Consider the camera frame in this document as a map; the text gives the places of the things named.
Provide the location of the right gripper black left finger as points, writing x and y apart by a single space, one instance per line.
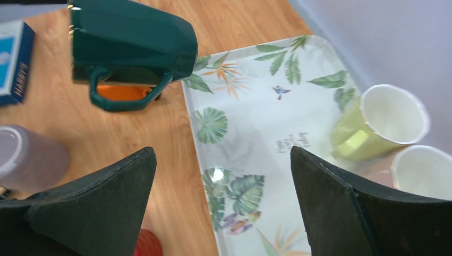
98 214

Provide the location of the light green faceted mug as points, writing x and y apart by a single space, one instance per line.
384 118

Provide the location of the pink mug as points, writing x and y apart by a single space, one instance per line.
420 170

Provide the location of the leaf pattern tray mat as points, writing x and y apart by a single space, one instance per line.
248 108

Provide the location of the teal mug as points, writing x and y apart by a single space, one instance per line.
126 42

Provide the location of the orange mug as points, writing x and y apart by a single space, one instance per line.
123 93

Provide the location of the red mug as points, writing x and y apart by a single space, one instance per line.
148 244

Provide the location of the mauve mug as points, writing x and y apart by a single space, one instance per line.
31 162

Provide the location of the blue booklet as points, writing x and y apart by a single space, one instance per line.
17 41

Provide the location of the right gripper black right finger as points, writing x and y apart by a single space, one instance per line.
345 214

